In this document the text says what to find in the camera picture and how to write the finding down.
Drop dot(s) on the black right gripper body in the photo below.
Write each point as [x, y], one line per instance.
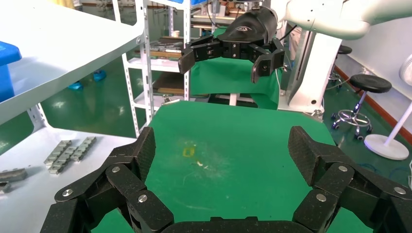
[248, 29]

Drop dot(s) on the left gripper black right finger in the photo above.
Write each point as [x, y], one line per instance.
[334, 180]

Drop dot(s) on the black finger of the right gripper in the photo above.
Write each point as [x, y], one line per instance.
[199, 51]
[268, 62]

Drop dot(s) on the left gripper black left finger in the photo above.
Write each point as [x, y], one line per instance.
[122, 180]

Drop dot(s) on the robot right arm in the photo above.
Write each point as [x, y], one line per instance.
[338, 16]

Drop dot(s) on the white paper cup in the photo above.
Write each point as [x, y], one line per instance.
[175, 33]

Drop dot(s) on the green cloth on background table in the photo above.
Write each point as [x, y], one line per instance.
[225, 77]

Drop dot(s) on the white robot torso column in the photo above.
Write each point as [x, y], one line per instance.
[309, 80]

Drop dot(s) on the silver binder clip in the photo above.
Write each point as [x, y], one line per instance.
[171, 101]

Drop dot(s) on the tiny white scrap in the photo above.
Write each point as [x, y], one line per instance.
[200, 164]

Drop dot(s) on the white plain shelf board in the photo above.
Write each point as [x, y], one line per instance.
[29, 205]

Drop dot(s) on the blue shoe cover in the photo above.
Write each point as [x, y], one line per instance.
[100, 75]
[76, 86]

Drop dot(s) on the blue plastic bin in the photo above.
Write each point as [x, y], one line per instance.
[8, 74]

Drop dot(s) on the white slotted angle post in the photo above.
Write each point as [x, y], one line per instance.
[187, 80]
[148, 80]
[38, 119]
[132, 96]

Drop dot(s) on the white pedestal fan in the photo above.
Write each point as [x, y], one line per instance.
[386, 148]

